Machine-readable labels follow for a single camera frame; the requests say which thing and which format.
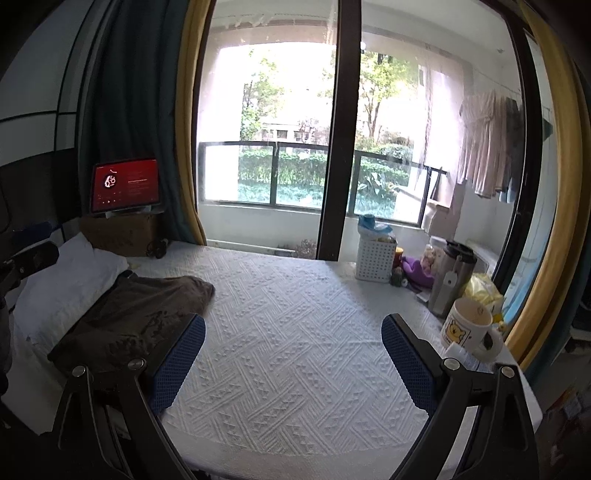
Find dark grey t-shirt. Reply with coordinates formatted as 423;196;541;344
47;272;215;373

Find white lotion tube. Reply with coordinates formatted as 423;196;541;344
444;343;493;373

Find white bear mug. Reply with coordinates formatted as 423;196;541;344
441;297;504;363

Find yellow plastic bag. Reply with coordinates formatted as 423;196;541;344
463;273;505;323

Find purple plush toy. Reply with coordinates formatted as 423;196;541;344
402;256;435;289

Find stainless steel thermos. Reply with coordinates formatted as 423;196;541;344
428;240;478;318

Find white perforated basket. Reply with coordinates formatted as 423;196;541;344
355;237;398;283

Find red yellow can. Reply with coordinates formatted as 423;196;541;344
393;247;404;268

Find white textured bedspread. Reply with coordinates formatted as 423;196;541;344
10;242;540;479

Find black headphones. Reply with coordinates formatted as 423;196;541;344
145;238;169;259

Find white pillow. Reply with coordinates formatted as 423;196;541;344
13;233;128;358

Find cardboard box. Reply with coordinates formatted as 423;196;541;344
79;213;168;257

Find blue cloth in basket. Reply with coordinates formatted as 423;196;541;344
358;214;394;242

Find dried flower plant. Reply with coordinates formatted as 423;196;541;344
294;239;318;260

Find right yellow curtain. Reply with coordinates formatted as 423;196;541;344
507;1;590;371

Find yellow curtain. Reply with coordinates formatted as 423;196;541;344
507;1;590;371
174;1;215;245

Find red screen tablet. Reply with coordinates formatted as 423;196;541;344
91;159;160;213

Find hanging pink garment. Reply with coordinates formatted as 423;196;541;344
457;91;507;199

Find balcony railing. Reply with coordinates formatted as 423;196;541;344
197;140;447;227

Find hanging dark garment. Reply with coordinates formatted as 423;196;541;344
500;97;525;203

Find left yellow curtain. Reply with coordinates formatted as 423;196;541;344
174;1;215;245

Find dark window frame post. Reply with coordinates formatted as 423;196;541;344
315;0;362;261

